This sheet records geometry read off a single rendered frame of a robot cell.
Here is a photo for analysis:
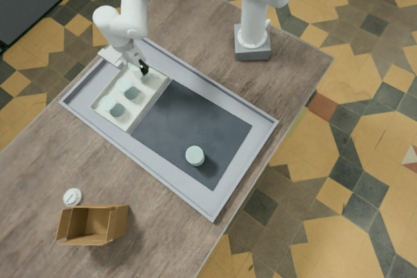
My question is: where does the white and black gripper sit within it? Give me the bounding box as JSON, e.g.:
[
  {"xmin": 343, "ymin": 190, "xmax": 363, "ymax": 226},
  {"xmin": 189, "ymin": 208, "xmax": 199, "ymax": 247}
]
[{"xmin": 122, "ymin": 40, "xmax": 149, "ymax": 76}]

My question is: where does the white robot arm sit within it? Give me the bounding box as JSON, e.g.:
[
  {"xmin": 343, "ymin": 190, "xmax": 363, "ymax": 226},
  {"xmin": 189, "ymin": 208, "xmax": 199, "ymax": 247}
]
[{"xmin": 93, "ymin": 0, "xmax": 289, "ymax": 70}]

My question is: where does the brown cardboard box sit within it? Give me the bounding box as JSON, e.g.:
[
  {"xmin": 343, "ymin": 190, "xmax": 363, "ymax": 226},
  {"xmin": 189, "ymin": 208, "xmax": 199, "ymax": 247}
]
[{"xmin": 55, "ymin": 204, "xmax": 129, "ymax": 246}]

